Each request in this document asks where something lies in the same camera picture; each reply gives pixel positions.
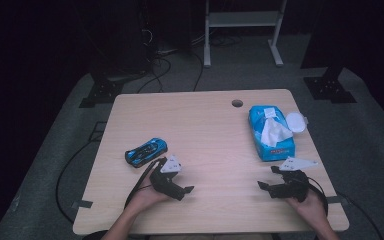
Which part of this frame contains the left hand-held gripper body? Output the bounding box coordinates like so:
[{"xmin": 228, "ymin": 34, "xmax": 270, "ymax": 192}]
[{"xmin": 149, "ymin": 154, "xmax": 183, "ymax": 193}]

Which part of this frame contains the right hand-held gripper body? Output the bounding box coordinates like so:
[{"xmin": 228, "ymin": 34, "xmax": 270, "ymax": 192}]
[{"xmin": 269, "ymin": 156, "xmax": 318, "ymax": 203}]

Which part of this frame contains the blue wet wipes pack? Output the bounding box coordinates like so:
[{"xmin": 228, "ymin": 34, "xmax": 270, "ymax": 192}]
[{"xmin": 248, "ymin": 105, "xmax": 296, "ymax": 163}]

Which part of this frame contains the blue toy car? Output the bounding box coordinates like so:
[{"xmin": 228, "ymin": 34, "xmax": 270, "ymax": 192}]
[{"xmin": 124, "ymin": 137, "xmax": 169, "ymax": 169}]

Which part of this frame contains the person's left hand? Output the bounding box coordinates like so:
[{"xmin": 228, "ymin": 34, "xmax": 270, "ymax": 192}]
[{"xmin": 125, "ymin": 165, "xmax": 172, "ymax": 218}]

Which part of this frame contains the person's right hand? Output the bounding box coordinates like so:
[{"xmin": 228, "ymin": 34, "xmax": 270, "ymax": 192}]
[{"xmin": 285, "ymin": 189, "xmax": 328, "ymax": 228}]

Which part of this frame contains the grey tape strip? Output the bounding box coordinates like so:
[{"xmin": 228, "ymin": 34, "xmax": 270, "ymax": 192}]
[
  {"xmin": 324, "ymin": 195, "xmax": 350, "ymax": 205},
  {"xmin": 71, "ymin": 199, "xmax": 94, "ymax": 210}
]

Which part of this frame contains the round translucent plastic lid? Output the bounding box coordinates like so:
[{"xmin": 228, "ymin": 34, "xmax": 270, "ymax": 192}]
[{"xmin": 285, "ymin": 111, "xmax": 310, "ymax": 134}]

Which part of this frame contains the black stand base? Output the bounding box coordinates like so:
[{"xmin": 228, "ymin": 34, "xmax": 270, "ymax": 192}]
[
  {"xmin": 303, "ymin": 65, "xmax": 358, "ymax": 105},
  {"xmin": 78, "ymin": 78, "xmax": 125, "ymax": 109}
]

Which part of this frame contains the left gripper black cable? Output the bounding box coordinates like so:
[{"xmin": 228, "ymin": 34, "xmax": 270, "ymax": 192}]
[{"xmin": 124, "ymin": 157, "xmax": 164, "ymax": 209}]

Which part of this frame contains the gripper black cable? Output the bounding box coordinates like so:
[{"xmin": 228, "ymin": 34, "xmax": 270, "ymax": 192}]
[
  {"xmin": 124, "ymin": 157, "xmax": 164, "ymax": 209},
  {"xmin": 306, "ymin": 176, "xmax": 330, "ymax": 218}
]

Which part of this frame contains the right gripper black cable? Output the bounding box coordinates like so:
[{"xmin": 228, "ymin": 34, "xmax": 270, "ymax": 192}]
[{"xmin": 306, "ymin": 176, "xmax": 330, "ymax": 218}]

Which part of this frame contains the black floor cable bundle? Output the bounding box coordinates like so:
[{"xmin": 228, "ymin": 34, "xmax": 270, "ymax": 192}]
[{"xmin": 136, "ymin": 54, "xmax": 204, "ymax": 94}]

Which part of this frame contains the white metal stand frame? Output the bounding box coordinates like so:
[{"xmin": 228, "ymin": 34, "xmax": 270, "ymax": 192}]
[{"xmin": 203, "ymin": 0, "xmax": 288, "ymax": 69}]

